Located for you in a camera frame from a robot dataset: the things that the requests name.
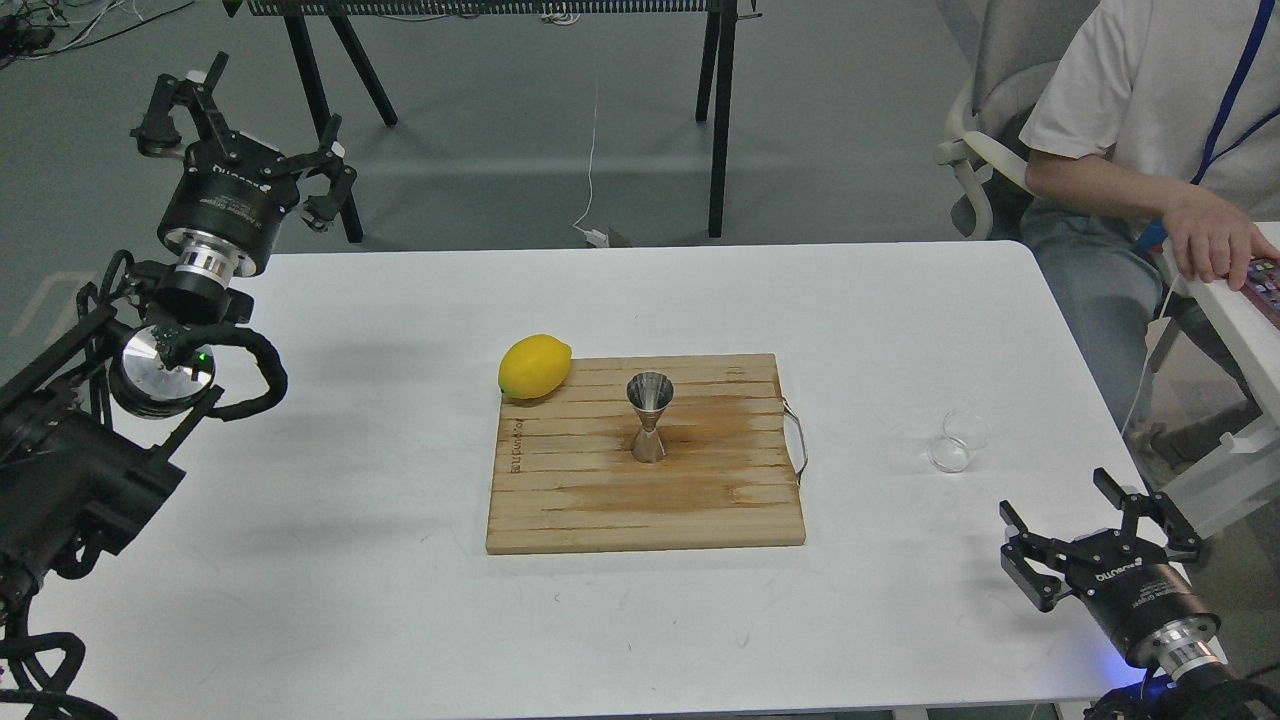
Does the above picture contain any wooden cutting board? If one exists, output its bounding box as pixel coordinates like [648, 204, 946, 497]
[485, 354, 806, 555]

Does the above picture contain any yellow lemon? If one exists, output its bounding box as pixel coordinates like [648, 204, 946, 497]
[497, 334, 572, 400]

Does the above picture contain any grey office chair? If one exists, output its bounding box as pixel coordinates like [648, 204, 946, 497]
[934, 1, 1097, 240]

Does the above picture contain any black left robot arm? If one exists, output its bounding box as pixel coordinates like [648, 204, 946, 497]
[1, 53, 357, 719]

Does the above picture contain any black metal frame table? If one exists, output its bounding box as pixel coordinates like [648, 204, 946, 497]
[233, 1, 751, 246]

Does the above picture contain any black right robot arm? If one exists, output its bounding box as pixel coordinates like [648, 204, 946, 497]
[998, 468, 1277, 719]

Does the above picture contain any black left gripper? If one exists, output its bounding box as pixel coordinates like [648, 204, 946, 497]
[131, 53, 358, 278]

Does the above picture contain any steel double jigger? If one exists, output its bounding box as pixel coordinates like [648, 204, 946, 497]
[626, 372, 675, 462]

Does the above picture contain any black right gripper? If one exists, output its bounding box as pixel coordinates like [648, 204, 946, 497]
[998, 468, 1221, 671]

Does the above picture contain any white charging cable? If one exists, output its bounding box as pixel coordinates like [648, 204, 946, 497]
[572, 79, 611, 249]

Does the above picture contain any person in white shirt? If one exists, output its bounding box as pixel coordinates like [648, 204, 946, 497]
[1020, 1, 1279, 429]

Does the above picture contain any person's hand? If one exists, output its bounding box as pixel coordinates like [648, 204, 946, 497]
[1161, 186, 1279, 291]

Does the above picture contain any small clear glass cup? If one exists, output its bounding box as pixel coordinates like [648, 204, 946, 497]
[925, 409, 989, 474]

